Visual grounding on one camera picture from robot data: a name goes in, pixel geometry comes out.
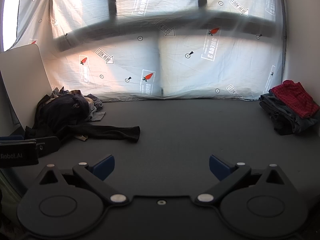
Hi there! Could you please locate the long black garment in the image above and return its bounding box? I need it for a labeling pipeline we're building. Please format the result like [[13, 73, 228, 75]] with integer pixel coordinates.
[[58, 124, 140, 143]]

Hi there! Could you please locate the pile of mixed unfolded clothes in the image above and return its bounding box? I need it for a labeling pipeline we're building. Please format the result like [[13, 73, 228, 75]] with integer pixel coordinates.
[[33, 89, 106, 130]]

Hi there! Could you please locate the stack of folded dark clothes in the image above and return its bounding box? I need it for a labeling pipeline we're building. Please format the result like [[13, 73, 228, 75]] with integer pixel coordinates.
[[259, 91, 319, 137]]

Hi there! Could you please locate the white leaning board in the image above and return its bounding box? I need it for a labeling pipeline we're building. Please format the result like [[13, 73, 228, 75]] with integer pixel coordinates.
[[1, 44, 52, 128]]

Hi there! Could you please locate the folded red garment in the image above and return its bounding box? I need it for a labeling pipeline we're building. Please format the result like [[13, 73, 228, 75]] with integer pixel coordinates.
[[270, 80, 319, 118]]

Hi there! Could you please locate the white printed carrot curtain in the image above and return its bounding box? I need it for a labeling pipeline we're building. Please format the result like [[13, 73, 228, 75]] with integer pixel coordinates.
[[15, 0, 284, 101]]

